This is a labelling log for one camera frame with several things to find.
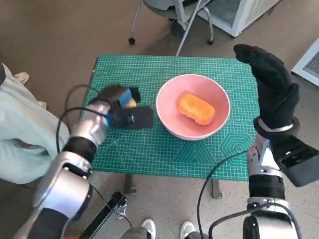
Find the green cutting mat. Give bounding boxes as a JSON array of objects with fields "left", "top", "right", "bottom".
[{"left": 79, "top": 54, "right": 265, "bottom": 180}]

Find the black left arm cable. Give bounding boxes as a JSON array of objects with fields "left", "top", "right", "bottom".
[{"left": 55, "top": 84, "right": 111, "bottom": 153}]

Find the black metal rail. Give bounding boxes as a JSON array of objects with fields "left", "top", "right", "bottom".
[{"left": 78, "top": 190, "right": 129, "bottom": 239}]

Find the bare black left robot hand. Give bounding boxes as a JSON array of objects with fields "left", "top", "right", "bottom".
[{"left": 89, "top": 84, "right": 142, "bottom": 109}]

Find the black floor cable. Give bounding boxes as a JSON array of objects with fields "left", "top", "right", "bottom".
[{"left": 91, "top": 184, "right": 134, "bottom": 229}]

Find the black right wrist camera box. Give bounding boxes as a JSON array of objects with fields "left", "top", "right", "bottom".
[{"left": 270, "top": 135, "right": 319, "bottom": 188}]

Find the grey table leg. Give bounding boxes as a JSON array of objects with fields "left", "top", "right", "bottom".
[
  {"left": 124, "top": 173, "right": 137, "bottom": 195},
  {"left": 211, "top": 179, "right": 223, "bottom": 200}
]

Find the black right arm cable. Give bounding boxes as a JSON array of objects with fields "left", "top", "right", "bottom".
[{"left": 196, "top": 148, "right": 250, "bottom": 234}]

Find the person with white shoes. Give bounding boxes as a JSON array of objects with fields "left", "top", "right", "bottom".
[{"left": 121, "top": 219, "right": 194, "bottom": 239}]

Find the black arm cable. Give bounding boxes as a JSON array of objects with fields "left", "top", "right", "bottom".
[
  {"left": 55, "top": 84, "right": 111, "bottom": 153},
  {"left": 196, "top": 148, "right": 250, "bottom": 234}
]

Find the white cabinet with glass panel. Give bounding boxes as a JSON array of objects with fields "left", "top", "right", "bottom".
[{"left": 290, "top": 37, "right": 319, "bottom": 88}]

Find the white slanted pole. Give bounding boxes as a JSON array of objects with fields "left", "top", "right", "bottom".
[{"left": 175, "top": 0, "right": 211, "bottom": 57}]

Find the oblong toy bread loaf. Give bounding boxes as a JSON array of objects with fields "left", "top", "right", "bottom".
[{"left": 177, "top": 92, "right": 216, "bottom": 125}]

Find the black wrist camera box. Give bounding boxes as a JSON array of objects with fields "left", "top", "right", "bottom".
[
  {"left": 108, "top": 105, "right": 155, "bottom": 130},
  {"left": 270, "top": 135, "right": 319, "bottom": 188}
]

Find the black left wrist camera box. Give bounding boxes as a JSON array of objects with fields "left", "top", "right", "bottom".
[{"left": 108, "top": 105, "right": 155, "bottom": 130}]

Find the white cabinet with mesh door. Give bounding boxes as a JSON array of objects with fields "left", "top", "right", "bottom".
[{"left": 196, "top": 0, "right": 275, "bottom": 38}]

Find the round toy bread bun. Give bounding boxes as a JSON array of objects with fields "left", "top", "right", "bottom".
[{"left": 124, "top": 98, "right": 138, "bottom": 109}]

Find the pink bowl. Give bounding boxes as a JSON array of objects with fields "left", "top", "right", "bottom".
[{"left": 156, "top": 74, "right": 231, "bottom": 141}]

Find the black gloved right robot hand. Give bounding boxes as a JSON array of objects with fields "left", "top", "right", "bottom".
[{"left": 233, "top": 43, "right": 300, "bottom": 130}]

